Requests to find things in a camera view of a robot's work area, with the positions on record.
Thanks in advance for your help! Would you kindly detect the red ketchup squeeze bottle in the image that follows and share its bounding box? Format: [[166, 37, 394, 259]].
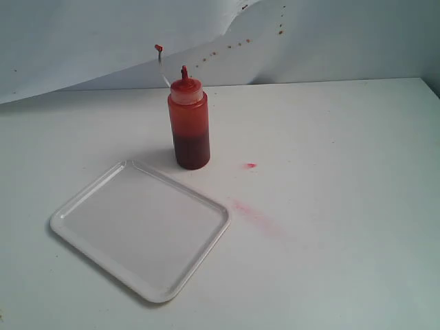
[[163, 65, 210, 170]]

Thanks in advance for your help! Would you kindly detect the white rectangular plastic tray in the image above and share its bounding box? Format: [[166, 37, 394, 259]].
[[49, 160, 230, 304]]

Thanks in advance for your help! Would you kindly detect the white paper backdrop sheet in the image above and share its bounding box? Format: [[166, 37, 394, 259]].
[[1, 1, 439, 103]]

